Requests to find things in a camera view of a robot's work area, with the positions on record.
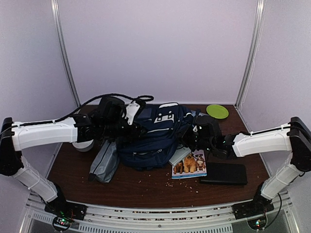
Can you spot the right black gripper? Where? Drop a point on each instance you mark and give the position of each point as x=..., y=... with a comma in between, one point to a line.
x=184, y=138

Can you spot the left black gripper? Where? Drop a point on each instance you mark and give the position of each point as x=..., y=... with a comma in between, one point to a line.
x=136, y=136

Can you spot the navy blue backpack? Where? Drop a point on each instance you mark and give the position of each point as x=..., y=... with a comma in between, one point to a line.
x=164, y=126

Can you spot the grey pencil pouch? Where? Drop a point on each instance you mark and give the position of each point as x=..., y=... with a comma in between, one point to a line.
x=105, y=163

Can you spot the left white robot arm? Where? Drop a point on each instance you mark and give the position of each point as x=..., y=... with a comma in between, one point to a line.
x=16, y=136

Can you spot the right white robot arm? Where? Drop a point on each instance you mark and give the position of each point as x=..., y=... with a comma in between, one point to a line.
x=293, y=137

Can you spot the blue hardcover book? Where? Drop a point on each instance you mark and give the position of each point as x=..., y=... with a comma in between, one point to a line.
x=196, y=113

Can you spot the white grey book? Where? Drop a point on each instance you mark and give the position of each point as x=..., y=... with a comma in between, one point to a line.
x=179, y=155

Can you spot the dog cover book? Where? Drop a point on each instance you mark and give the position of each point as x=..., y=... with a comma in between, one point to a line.
x=192, y=166

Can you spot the green plate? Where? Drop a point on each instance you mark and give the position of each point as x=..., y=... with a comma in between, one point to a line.
x=217, y=111

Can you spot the white ceramic bowl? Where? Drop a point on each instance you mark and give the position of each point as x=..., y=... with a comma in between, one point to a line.
x=83, y=146

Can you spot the black leather case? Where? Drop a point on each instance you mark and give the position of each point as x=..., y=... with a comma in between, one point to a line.
x=225, y=174

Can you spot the front aluminium rail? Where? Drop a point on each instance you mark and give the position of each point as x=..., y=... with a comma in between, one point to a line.
x=219, y=218

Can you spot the left metal frame post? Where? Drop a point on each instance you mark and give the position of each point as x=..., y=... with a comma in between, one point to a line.
x=64, y=54

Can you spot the metal frame post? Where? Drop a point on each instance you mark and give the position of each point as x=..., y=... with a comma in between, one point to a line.
x=64, y=54
x=250, y=63

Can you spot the right metal frame post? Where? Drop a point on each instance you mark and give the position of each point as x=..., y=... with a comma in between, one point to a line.
x=250, y=63

